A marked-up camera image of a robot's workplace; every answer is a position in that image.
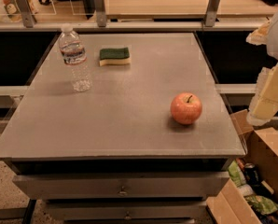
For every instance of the lower grey drawer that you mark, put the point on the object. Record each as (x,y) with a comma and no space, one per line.
(125,210)

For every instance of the clear plastic water bottle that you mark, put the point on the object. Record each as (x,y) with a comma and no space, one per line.
(75,57)

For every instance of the grey drawer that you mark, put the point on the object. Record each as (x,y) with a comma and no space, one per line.
(125,210)
(122,185)

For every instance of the brown cardboard box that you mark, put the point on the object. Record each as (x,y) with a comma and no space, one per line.
(230,206)

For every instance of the upper grey drawer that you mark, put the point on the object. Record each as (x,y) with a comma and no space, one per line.
(122,185)

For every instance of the red yellow apple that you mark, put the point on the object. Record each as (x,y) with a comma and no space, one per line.
(186,108)

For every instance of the grey metal bracket left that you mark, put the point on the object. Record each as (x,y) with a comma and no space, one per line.
(27,16)

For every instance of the green yellow sponge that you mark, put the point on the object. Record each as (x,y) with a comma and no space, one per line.
(110,56)

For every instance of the green leafy snack packet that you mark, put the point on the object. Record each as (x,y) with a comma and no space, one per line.
(262,205)

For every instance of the grey metal bracket right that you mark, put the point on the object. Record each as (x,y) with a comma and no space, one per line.
(210,14)

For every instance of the black soda can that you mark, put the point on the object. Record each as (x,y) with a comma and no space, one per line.
(251,174)

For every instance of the green snack bag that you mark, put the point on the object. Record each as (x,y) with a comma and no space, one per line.
(236,174)

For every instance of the grey metal bracket middle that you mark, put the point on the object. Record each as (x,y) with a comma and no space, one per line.
(101,18)

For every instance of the grey metal bracket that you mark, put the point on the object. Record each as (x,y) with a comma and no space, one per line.
(27,16)
(210,14)
(101,18)

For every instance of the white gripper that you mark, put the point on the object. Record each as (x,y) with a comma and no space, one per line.
(264,105)

